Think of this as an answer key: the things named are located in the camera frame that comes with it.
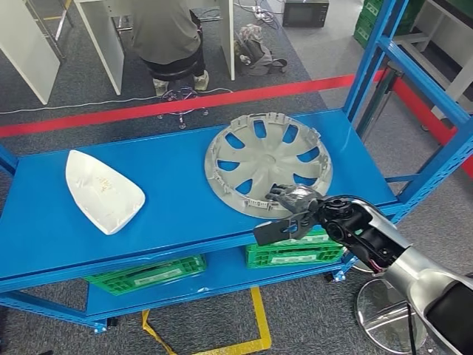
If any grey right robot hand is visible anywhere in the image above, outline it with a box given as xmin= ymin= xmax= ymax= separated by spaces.
xmin=264 ymin=183 xmax=324 ymax=217

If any grey plastic wheel hubcap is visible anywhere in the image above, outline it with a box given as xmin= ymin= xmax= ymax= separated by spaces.
xmin=204 ymin=112 xmax=333 ymax=220

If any blue metal shelf rack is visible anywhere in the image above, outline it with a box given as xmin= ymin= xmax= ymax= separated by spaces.
xmin=0 ymin=0 xmax=473 ymax=335

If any white plastic cover part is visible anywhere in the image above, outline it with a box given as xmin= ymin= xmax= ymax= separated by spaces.
xmin=66 ymin=149 xmax=146 ymax=236

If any grey bag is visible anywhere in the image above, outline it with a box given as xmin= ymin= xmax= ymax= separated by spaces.
xmin=234 ymin=21 xmax=289 ymax=77

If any black microwave oven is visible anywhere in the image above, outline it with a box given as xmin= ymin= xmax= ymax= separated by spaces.
xmin=282 ymin=0 xmax=330 ymax=28

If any red barrier belt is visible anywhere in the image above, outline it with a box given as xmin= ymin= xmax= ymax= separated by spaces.
xmin=0 ymin=68 xmax=387 ymax=139
xmin=392 ymin=75 xmax=473 ymax=180

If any green crate stack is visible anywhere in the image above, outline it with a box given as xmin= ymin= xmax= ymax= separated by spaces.
xmin=353 ymin=0 xmax=425 ymax=49

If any black round stool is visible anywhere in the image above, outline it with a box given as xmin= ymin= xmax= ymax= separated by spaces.
xmin=149 ymin=58 xmax=210 ymax=130

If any person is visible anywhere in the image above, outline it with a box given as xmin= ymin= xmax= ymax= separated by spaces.
xmin=131 ymin=0 xmax=211 ymax=98

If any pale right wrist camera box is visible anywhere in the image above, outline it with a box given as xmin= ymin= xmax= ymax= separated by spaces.
xmin=253 ymin=217 xmax=315 ymax=248

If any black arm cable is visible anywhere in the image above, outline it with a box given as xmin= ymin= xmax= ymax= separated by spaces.
xmin=406 ymin=303 xmax=416 ymax=355

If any white table frame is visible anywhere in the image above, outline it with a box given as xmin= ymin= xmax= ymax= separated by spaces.
xmin=393 ymin=0 xmax=473 ymax=121

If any white floor cable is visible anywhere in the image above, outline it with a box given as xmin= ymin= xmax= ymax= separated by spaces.
xmin=0 ymin=87 xmax=235 ymax=116

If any metal chair frame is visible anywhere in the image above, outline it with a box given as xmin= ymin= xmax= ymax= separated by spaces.
xmin=26 ymin=0 xmax=75 ymax=62

